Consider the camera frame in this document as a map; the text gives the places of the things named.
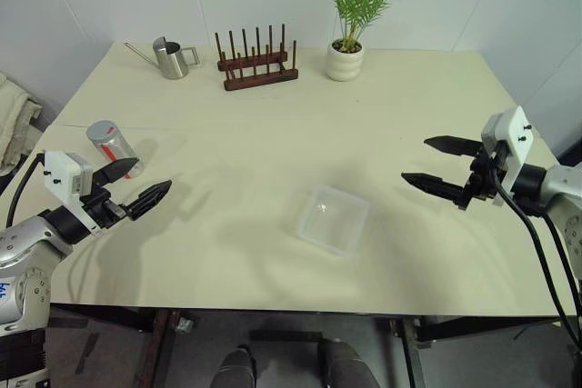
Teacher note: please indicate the dark rounded shape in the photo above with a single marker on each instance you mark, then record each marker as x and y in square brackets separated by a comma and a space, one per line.
[348, 365]
[234, 367]

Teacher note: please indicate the black tape strip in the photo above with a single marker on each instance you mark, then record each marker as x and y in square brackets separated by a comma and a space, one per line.
[89, 352]

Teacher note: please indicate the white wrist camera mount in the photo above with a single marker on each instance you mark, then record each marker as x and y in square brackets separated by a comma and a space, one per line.
[518, 133]
[61, 170]

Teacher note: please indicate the black flat bar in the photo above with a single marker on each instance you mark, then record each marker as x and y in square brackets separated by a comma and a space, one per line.
[284, 335]

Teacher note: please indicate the stainless steel watering can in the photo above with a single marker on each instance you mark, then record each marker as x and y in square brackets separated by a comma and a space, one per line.
[170, 63]

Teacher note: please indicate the small crumpled foil piece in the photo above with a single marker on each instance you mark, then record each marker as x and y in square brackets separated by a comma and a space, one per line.
[185, 323]

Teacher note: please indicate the beige crumpled cloth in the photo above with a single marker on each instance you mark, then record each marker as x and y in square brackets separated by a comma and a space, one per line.
[13, 124]

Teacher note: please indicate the clear plastic container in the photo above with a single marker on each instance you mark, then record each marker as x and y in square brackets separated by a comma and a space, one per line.
[332, 224]

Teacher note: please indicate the silver can red label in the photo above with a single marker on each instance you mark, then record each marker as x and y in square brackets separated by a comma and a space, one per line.
[120, 147]

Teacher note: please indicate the small white red object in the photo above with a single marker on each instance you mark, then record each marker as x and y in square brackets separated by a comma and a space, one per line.
[101, 130]

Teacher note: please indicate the green fern plant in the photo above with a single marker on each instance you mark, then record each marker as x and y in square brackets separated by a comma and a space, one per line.
[359, 2]

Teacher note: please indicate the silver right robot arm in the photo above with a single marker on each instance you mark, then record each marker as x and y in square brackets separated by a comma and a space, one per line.
[564, 183]

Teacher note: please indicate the dark wooden peg rack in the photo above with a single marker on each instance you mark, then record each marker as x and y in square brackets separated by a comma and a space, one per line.
[259, 79]

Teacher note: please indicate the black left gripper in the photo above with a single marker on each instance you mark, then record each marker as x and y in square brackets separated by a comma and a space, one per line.
[104, 211]

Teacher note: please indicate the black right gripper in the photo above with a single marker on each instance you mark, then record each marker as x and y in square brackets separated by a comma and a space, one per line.
[477, 179]

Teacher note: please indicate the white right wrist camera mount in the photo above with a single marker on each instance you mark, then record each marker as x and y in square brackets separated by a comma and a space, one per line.
[518, 133]

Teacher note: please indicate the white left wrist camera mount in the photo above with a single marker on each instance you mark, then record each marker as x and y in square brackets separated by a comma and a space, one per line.
[61, 170]

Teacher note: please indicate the white ribbed plant pot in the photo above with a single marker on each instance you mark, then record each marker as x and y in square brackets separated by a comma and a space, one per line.
[344, 65]

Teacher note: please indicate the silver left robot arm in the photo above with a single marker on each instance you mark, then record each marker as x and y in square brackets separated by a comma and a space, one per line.
[23, 238]

